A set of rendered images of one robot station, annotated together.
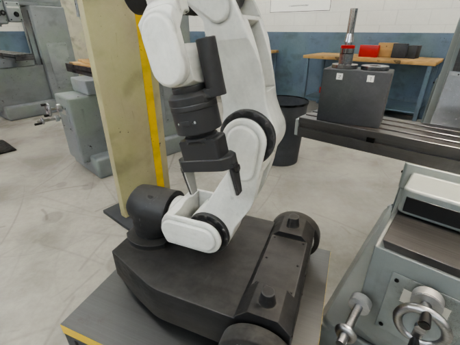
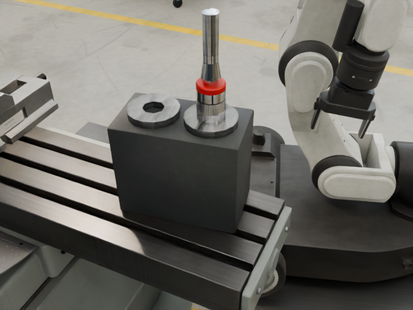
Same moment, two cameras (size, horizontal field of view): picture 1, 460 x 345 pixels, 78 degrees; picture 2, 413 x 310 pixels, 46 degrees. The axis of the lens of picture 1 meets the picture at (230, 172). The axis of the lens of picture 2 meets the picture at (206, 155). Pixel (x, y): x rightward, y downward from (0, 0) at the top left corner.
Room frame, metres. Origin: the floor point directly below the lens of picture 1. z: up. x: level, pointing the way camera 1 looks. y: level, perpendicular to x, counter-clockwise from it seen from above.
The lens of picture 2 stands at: (1.73, -0.58, 1.58)
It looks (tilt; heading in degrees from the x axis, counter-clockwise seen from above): 38 degrees down; 166
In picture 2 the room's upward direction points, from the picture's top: 1 degrees counter-clockwise
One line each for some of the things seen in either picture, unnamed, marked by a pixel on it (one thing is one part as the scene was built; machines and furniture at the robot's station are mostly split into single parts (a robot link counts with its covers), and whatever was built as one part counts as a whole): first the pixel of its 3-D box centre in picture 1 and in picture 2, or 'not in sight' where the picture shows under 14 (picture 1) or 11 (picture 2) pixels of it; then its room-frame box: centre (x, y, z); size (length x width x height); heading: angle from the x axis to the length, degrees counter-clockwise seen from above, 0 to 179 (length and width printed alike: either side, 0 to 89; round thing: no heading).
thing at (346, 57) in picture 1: (346, 56); (211, 101); (1.09, -0.41, 1.16); 0.05 x 0.05 x 0.05
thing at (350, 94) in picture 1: (354, 94); (184, 158); (1.07, -0.46, 1.04); 0.22 x 0.12 x 0.20; 59
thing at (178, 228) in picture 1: (202, 218); (353, 165); (0.78, 0.09, 0.68); 0.21 x 0.20 x 0.13; 68
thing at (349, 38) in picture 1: (351, 27); (210, 48); (1.09, -0.41, 1.25); 0.03 x 0.03 x 0.11
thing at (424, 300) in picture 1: (424, 315); not in sight; (0.46, -0.46, 0.64); 0.16 x 0.12 x 0.12; 140
